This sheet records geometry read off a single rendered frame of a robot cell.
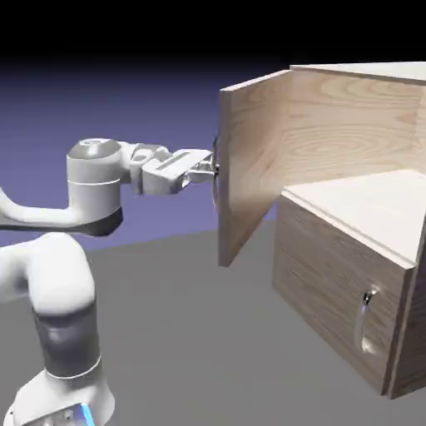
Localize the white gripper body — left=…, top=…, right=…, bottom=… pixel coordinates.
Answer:
left=141, top=150, right=213, bottom=196

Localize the curved silver door handle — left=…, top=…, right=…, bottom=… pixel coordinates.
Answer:
left=211, top=135, right=220, bottom=208
left=354, top=286, right=379, bottom=355

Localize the light wood cabinet door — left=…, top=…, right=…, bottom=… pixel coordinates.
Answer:
left=218, top=69, right=291, bottom=268
left=271, top=195, right=414, bottom=396

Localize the light wood cabinet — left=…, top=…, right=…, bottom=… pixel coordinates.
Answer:
left=271, top=62, right=426, bottom=400

